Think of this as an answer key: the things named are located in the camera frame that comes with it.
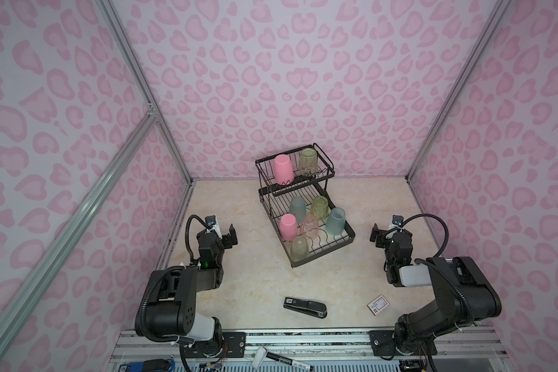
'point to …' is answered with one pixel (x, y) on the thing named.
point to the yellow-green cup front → (299, 248)
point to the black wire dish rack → (293, 192)
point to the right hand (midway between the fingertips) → (389, 224)
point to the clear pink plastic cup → (310, 226)
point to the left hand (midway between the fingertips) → (222, 224)
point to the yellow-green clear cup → (320, 207)
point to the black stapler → (315, 308)
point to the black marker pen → (262, 353)
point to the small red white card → (378, 304)
